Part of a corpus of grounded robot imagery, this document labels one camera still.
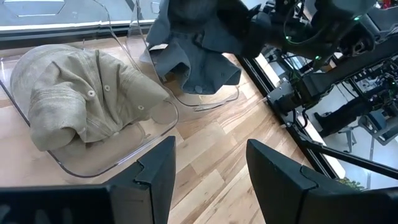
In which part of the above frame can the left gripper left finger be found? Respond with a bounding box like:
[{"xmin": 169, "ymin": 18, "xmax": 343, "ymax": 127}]
[{"xmin": 0, "ymin": 136, "xmax": 177, "ymax": 224}]

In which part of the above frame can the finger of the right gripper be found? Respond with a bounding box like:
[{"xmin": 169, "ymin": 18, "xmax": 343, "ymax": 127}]
[{"xmin": 217, "ymin": 0, "xmax": 251, "ymax": 35}]

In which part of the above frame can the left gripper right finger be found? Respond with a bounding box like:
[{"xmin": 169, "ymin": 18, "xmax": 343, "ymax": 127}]
[{"xmin": 246, "ymin": 139, "xmax": 398, "ymax": 224}]

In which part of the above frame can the blue-grey baseball cap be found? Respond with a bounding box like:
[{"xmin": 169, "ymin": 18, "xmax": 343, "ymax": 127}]
[
  {"xmin": 139, "ymin": 30, "xmax": 243, "ymax": 96},
  {"xmin": 145, "ymin": 0, "xmax": 249, "ymax": 58}
]

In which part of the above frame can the light beige baseball cap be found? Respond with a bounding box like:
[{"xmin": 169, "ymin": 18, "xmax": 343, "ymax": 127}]
[{"xmin": 46, "ymin": 99, "xmax": 179, "ymax": 170}]

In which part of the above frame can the khaki olive baseball cap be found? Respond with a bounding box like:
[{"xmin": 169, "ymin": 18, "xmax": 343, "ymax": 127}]
[{"xmin": 9, "ymin": 43, "xmax": 171, "ymax": 153}]

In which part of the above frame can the clear plastic bin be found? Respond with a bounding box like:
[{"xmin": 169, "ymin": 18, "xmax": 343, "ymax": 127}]
[
  {"xmin": 126, "ymin": 0, "xmax": 241, "ymax": 113},
  {"xmin": 0, "ymin": 0, "xmax": 180, "ymax": 179}
]

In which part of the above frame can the small green potted plant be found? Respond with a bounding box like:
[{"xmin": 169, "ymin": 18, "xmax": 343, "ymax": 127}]
[{"xmin": 337, "ymin": 176, "xmax": 365, "ymax": 191}]

